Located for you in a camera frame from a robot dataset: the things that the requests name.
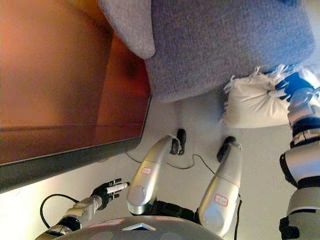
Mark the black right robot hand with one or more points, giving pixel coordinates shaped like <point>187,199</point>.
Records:
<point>296,82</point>

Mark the brown table with dark base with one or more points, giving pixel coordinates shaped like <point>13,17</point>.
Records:
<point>62,87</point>

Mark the grey fabric armchair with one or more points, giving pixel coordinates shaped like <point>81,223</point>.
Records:
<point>212,50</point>

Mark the silver right robot leg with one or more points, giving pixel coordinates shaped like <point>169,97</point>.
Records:
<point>222,190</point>

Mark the white fringed pillow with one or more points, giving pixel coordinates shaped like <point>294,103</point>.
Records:
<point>250,105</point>

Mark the grey robot torso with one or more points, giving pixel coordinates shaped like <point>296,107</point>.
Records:
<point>150,231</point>

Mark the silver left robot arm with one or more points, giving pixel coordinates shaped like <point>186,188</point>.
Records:
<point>77,211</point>

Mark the black robot foot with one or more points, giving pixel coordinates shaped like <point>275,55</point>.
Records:
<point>181,137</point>
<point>225,147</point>

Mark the black left robot foot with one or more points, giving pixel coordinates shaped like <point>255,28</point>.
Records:
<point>181,137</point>

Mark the black right robot foot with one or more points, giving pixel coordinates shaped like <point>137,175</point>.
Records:
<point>225,147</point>

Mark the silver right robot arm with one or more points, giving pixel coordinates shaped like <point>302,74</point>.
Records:
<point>302,160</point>

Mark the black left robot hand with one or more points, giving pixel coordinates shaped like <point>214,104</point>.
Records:
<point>106,191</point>

